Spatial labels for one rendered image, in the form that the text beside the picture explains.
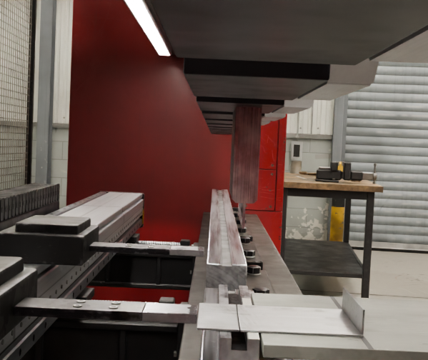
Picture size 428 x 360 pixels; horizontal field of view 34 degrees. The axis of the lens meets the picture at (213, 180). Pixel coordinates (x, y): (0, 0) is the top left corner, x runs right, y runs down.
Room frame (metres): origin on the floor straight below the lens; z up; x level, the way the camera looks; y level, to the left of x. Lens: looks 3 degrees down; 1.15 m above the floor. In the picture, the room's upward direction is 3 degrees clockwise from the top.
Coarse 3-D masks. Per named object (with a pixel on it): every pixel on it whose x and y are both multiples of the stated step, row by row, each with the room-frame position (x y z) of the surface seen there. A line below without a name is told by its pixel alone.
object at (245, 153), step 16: (240, 112) 0.55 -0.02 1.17; (256, 112) 0.55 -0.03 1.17; (240, 128) 0.55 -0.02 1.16; (256, 128) 0.55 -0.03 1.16; (240, 144) 0.55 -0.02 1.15; (256, 144) 0.55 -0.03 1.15; (240, 160) 0.55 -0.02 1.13; (256, 160) 0.55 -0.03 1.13; (240, 176) 0.55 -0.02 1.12; (256, 176) 0.55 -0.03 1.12; (240, 192) 0.55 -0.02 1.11; (256, 192) 0.55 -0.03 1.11; (240, 208) 0.60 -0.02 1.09
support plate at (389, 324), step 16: (256, 304) 0.64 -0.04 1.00; (272, 304) 0.64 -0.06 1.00; (288, 304) 0.64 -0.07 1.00; (304, 304) 0.65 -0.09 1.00; (320, 304) 0.65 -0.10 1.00; (368, 304) 0.66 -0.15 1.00; (384, 304) 0.66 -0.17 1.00; (400, 304) 0.67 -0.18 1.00; (416, 304) 0.67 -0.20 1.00; (368, 320) 0.60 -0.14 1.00; (384, 320) 0.60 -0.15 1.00; (400, 320) 0.60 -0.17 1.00; (416, 320) 0.61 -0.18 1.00; (272, 336) 0.53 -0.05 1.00; (288, 336) 0.53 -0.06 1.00; (304, 336) 0.54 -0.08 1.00; (320, 336) 0.54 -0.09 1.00; (336, 336) 0.54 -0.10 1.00; (368, 336) 0.54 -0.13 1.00; (384, 336) 0.55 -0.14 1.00; (400, 336) 0.55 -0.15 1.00; (416, 336) 0.55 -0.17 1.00; (272, 352) 0.51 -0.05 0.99; (288, 352) 0.51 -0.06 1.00; (304, 352) 0.51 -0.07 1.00; (320, 352) 0.51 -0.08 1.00; (336, 352) 0.51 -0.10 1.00; (352, 352) 0.51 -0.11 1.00; (368, 352) 0.51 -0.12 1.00; (384, 352) 0.51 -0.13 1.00; (400, 352) 0.51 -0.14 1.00; (416, 352) 0.51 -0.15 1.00
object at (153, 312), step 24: (0, 264) 0.59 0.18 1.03; (0, 288) 0.56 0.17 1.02; (24, 288) 0.60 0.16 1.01; (0, 312) 0.53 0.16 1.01; (24, 312) 0.57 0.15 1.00; (48, 312) 0.57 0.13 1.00; (72, 312) 0.57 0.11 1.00; (96, 312) 0.57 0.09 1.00; (120, 312) 0.57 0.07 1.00; (144, 312) 0.57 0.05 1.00; (168, 312) 0.57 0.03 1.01; (192, 312) 0.58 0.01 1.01; (0, 336) 0.54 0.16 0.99
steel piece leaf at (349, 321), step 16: (352, 304) 0.58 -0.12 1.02; (240, 320) 0.57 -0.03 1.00; (256, 320) 0.57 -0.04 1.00; (272, 320) 0.58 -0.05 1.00; (288, 320) 0.58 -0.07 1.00; (304, 320) 0.58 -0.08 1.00; (320, 320) 0.58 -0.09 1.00; (336, 320) 0.58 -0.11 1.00; (352, 320) 0.58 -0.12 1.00; (352, 336) 0.54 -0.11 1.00
